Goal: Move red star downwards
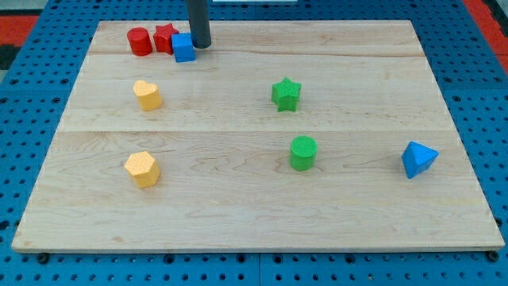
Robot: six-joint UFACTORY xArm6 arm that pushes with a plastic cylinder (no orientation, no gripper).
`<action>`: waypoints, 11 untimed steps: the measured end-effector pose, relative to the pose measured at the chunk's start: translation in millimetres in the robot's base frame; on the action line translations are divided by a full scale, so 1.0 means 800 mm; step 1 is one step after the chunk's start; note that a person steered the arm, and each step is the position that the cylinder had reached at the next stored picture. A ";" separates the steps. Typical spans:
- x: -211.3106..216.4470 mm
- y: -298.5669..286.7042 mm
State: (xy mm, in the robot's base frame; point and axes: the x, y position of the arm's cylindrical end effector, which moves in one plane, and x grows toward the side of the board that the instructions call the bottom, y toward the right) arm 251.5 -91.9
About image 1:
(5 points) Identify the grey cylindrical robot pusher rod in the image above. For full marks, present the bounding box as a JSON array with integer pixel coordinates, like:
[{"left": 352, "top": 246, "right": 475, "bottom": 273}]
[{"left": 186, "top": 0, "right": 211, "bottom": 49}]

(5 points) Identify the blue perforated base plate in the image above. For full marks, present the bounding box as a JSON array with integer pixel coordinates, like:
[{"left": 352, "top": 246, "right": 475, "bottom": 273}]
[{"left": 1, "top": 1, "right": 507, "bottom": 285}]

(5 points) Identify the blue cube block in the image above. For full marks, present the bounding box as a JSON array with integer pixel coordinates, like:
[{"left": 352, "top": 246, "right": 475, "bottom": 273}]
[{"left": 171, "top": 33, "right": 195, "bottom": 63}]

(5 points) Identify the yellow hexagon block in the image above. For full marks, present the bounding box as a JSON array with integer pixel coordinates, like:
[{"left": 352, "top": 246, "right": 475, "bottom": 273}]
[{"left": 124, "top": 151, "right": 160, "bottom": 188}]

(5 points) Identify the yellow heart block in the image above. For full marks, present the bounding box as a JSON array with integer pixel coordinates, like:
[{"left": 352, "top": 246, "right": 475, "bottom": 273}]
[{"left": 133, "top": 80, "right": 163, "bottom": 111}]

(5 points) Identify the red cylinder block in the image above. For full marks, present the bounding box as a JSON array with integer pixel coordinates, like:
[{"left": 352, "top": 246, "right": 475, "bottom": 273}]
[{"left": 127, "top": 27, "right": 153, "bottom": 56}]

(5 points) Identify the light wooden board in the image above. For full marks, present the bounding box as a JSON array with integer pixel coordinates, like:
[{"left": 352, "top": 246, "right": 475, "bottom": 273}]
[{"left": 12, "top": 20, "right": 505, "bottom": 253}]

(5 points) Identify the green cylinder block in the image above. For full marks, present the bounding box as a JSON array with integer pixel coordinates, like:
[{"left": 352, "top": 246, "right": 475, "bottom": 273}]
[{"left": 290, "top": 135, "right": 318, "bottom": 171}]

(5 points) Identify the blue triangular prism block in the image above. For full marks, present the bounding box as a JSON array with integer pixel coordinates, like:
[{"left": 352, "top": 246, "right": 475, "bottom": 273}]
[{"left": 401, "top": 141, "right": 439, "bottom": 179}]

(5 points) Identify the red star block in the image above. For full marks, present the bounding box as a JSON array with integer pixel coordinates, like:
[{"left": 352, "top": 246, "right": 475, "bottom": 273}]
[{"left": 153, "top": 23, "right": 179, "bottom": 55}]

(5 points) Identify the green star block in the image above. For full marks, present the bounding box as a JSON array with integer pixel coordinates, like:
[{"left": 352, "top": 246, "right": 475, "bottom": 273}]
[{"left": 271, "top": 77, "right": 302, "bottom": 112}]

